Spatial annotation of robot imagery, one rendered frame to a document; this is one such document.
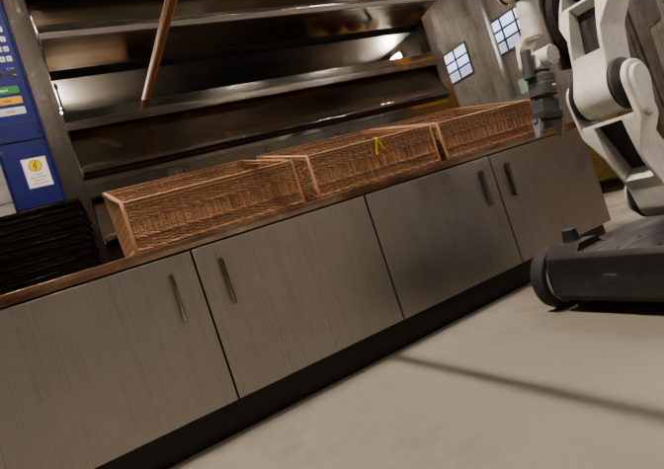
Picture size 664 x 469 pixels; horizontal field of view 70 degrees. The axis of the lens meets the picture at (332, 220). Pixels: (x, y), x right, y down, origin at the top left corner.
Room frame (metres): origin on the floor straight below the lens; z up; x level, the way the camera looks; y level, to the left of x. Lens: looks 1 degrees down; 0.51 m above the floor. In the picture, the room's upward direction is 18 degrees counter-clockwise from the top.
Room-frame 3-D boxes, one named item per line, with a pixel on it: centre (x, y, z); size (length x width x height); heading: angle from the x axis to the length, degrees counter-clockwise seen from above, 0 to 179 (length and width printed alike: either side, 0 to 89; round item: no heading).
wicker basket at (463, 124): (2.20, -0.65, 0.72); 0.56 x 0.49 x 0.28; 116
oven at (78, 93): (2.97, 0.51, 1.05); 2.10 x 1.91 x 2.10; 117
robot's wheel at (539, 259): (1.54, -0.64, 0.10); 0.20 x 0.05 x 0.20; 116
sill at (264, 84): (2.19, 0.03, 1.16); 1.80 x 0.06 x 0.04; 117
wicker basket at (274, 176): (1.67, 0.41, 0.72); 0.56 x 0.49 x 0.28; 118
